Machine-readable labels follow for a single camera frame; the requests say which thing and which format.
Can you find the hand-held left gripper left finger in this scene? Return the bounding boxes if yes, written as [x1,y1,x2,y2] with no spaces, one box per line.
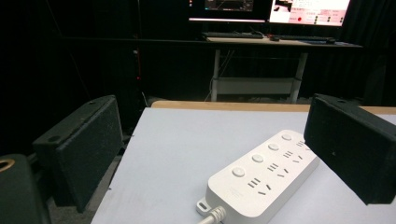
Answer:
[32,94,124,214]

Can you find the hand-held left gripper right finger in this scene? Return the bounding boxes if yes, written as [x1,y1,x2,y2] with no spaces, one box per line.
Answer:
[304,92,396,205]

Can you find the white power strip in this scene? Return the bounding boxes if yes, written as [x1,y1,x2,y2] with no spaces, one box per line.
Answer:
[195,129,321,224]

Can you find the desk with white legs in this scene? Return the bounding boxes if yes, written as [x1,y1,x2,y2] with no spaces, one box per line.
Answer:
[205,36,364,105]

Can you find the black keyboard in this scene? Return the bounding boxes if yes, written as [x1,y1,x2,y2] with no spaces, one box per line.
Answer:
[202,31,265,40]
[277,35,332,42]

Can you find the computer monitor with bright screen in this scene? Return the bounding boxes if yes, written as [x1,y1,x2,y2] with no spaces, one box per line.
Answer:
[268,0,351,27]

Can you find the computer monitor with dark screen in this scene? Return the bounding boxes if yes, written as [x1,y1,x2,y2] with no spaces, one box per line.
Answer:
[188,0,273,23]

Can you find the white power strip cable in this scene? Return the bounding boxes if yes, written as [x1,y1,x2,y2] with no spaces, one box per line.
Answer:
[197,205,228,224]

